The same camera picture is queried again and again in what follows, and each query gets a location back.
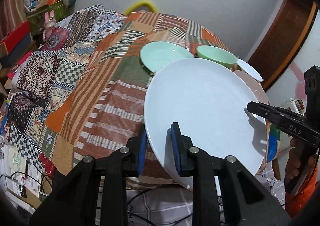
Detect mint green plate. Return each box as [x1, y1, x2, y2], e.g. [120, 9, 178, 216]
[139, 42, 195, 77]

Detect beige plate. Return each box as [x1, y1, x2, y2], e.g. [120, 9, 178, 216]
[234, 70, 271, 107]

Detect person's orange clothing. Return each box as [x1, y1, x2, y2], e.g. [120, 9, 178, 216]
[285, 163, 317, 219]

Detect white plaid cloth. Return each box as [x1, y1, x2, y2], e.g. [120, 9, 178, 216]
[126, 161, 285, 226]

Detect pink bunny toy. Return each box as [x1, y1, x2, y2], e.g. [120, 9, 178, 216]
[42, 11, 57, 42]

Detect small white plate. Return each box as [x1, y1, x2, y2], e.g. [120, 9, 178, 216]
[236, 58, 264, 82]

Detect green box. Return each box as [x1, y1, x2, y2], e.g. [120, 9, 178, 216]
[26, 0, 68, 35]

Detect white wardrobe with pink stickers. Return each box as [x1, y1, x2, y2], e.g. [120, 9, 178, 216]
[265, 9, 320, 107]

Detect checkered patterned blanket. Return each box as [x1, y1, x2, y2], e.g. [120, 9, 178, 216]
[0, 4, 130, 179]

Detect mint green bowl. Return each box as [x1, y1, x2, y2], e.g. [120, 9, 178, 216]
[196, 45, 238, 70]

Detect yellow hoop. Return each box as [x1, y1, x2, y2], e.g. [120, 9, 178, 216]
[124, 0, 157, 15]

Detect red box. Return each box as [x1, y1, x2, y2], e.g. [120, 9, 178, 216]
[0, 21, 33, 59]

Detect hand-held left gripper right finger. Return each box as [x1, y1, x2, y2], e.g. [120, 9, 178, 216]
[171, 122, 292, 226]

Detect black cable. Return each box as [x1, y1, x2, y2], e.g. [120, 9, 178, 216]
[10, 171, 54, 198]
[125, 186, 198, 226]

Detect large white plate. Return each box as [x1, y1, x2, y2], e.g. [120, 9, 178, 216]
[144, 58, 267, 190]

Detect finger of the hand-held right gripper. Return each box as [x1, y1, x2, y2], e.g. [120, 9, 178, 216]
[247, 101, 308, 132]

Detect white papers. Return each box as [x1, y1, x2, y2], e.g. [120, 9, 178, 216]
[0, 146, 43, 199]

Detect striped brown curtain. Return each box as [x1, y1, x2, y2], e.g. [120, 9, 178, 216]
[0, 0, 32, 39]

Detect brown wooden door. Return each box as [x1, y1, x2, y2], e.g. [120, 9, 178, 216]
[247, 0, 319, 92]

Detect person's right hand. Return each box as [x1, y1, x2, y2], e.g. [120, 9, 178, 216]
[284, 138, 317, 182]

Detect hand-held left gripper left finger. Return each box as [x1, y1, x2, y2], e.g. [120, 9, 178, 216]
[29, 125, 148, 226]

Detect blue green item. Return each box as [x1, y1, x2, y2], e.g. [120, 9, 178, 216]
[266, 121, 281, 163]

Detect striped patchwork tablecloth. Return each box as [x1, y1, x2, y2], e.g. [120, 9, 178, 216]
[44, 11, 282, 190]

